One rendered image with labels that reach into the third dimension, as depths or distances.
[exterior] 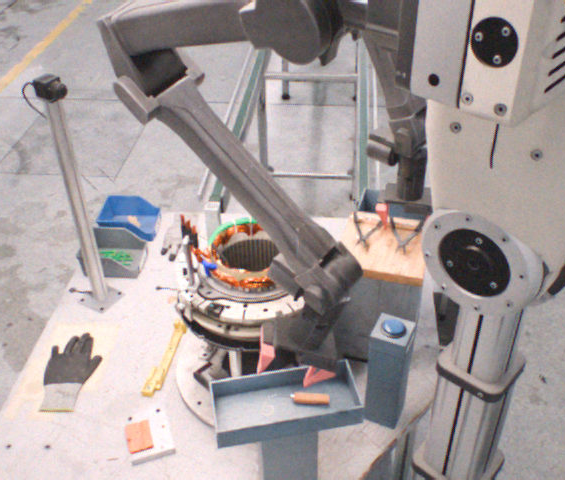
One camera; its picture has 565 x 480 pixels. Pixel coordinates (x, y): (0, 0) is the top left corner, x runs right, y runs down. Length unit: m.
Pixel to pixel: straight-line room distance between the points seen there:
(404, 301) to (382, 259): 0.10
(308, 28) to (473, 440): 0.76
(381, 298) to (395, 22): 0.97
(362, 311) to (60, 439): 0.70
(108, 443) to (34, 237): 2.13
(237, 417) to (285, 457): 0.12
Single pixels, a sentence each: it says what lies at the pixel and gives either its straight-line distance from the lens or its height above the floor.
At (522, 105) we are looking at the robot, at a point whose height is 1.74.
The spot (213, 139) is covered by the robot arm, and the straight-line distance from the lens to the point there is 0.91.
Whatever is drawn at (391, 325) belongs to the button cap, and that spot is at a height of 1.04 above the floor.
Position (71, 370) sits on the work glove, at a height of 0.80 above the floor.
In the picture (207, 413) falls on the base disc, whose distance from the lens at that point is 1.47.
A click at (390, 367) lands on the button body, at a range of 1.33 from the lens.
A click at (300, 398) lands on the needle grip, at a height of 1.04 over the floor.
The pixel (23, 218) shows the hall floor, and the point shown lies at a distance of 3.66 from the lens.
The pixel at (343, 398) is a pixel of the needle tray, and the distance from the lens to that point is 1.20.
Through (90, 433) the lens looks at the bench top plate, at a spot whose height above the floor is 0.78.
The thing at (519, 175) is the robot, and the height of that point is 1.59.
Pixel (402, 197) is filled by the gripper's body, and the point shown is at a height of 1.19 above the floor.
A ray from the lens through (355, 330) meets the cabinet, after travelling 1.52.
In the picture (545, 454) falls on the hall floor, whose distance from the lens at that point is 2.51.
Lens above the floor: 1.95
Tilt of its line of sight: 37 degrees down
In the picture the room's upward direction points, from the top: 1 degrees counter-clockwise
